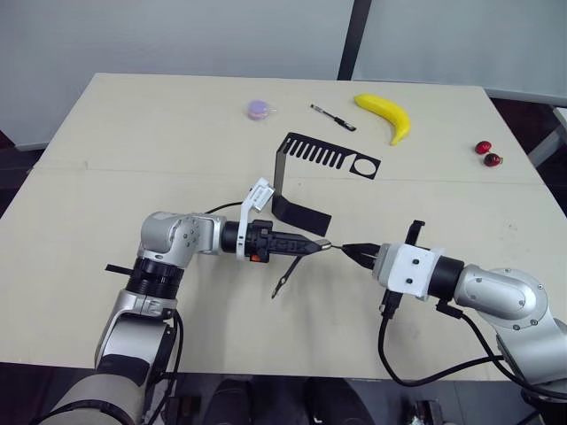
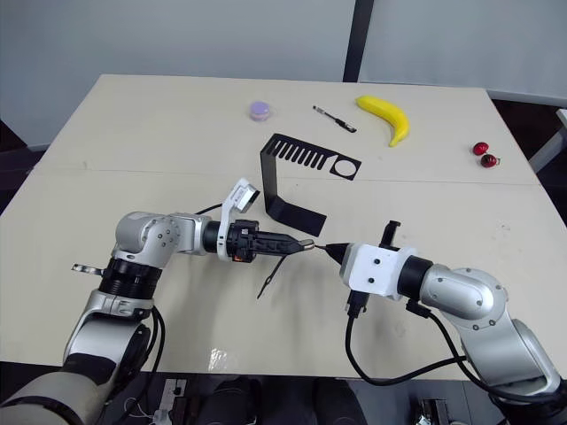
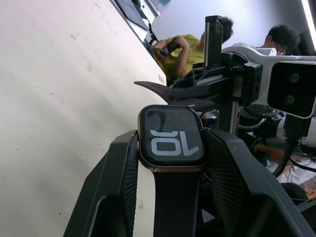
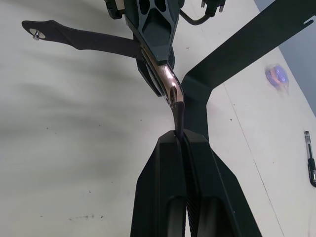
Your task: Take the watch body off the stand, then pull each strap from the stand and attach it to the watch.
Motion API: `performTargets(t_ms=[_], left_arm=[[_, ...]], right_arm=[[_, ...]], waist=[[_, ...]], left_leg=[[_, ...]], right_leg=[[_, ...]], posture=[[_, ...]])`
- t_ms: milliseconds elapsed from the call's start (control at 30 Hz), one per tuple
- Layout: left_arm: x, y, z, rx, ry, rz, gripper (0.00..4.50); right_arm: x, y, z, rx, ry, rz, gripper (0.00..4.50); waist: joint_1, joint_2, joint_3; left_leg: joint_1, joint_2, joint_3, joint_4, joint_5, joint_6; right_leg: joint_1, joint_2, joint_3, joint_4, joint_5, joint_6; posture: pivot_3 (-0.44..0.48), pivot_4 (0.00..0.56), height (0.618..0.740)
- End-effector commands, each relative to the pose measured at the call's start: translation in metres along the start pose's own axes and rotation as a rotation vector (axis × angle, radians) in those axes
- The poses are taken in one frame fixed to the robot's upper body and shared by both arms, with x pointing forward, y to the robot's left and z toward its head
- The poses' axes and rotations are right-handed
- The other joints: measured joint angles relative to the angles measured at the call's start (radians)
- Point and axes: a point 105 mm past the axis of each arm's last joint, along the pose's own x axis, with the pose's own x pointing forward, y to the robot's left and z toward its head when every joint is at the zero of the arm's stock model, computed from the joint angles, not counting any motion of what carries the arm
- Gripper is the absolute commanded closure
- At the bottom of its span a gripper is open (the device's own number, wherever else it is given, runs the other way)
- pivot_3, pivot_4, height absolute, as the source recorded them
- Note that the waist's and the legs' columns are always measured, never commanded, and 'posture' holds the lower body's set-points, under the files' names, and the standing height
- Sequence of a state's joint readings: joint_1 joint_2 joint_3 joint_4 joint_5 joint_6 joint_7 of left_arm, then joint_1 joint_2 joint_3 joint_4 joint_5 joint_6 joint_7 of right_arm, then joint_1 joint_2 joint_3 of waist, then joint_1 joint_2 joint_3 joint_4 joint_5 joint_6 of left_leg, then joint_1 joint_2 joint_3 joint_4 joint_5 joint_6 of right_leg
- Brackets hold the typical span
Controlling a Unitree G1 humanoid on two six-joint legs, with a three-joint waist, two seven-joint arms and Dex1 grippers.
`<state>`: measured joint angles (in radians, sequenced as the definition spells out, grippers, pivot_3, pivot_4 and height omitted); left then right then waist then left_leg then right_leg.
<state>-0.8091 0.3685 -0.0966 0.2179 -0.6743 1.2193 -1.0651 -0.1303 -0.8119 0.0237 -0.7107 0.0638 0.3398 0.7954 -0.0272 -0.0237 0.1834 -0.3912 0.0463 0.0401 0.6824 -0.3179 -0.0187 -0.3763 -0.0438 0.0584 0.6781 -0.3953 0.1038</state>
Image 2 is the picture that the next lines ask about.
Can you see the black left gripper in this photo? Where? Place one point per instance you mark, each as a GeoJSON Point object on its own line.
{"type": "Point", "coordinates": [243, 241]}

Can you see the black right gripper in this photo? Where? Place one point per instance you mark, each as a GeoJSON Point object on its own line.
{"type": "Point", "coordinates": [390, 232]}

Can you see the smartwatch body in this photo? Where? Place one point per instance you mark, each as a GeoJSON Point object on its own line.
{"type": "Point", "coordinates": [306, 244]}

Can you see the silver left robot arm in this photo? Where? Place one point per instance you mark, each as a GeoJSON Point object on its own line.
{"type": "Point", "coordinates": [146, 234]}

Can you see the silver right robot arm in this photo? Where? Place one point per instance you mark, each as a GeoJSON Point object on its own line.
{"type": "Point", "coordinates": [465, 292]}

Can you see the black slotted watch stand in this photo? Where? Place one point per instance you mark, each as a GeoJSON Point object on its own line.
{"type": "Point", "coordinates": [268, 177]}

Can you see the black pen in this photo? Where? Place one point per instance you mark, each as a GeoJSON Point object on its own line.
{"type": "Point", "coordinates": [334, 118]}

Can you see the purple round container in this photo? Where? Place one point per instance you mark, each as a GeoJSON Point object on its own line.
{"type": "Point", "coordinates": [260, 110]}

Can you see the yellow banana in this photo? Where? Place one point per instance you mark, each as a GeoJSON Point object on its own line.
{"type": "Point", "coordinates": [392, 116]}

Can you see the dark rounded shape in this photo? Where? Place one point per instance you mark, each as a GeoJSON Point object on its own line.
{"type": "Point", "coordinates": [232, 398]}

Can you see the red cherry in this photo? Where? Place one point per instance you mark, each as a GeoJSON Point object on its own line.
{"type": "Point", "coordinates": [480, 149]}
{"type": "Point", "coordinates": [489, 161]}

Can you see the white power strip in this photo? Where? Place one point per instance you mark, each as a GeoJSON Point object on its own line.
{"type": "Point", "coordinates": [173, 394]}

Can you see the black vertical pillar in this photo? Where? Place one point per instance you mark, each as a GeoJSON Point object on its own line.
{"type": "Point", "coordinates": [359, 40]}

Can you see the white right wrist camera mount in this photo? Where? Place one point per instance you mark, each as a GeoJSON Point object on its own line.
{"type": "Point", "coordinates": [376, 270]}

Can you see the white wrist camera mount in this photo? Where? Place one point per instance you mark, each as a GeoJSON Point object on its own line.
{"type": "Point", "coordinates": [376, 270]}
{"type": "Point", "coordinates": [237, 197]}

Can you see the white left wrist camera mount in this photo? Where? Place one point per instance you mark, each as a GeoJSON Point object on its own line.
{"type": "Point", "coordinates": [237, 197]}

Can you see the white furniture frame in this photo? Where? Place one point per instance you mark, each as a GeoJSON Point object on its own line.
{"type": "Point", "coordinates": [551, 141]}

